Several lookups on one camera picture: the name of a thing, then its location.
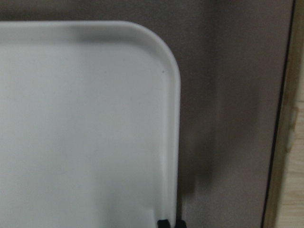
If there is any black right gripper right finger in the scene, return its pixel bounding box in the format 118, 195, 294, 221
177, 220, 187, 228

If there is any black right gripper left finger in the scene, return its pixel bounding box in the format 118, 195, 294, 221
157, 219, 170, 228

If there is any white rectangular tray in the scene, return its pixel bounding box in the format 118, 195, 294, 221
0, 21, 181, 228

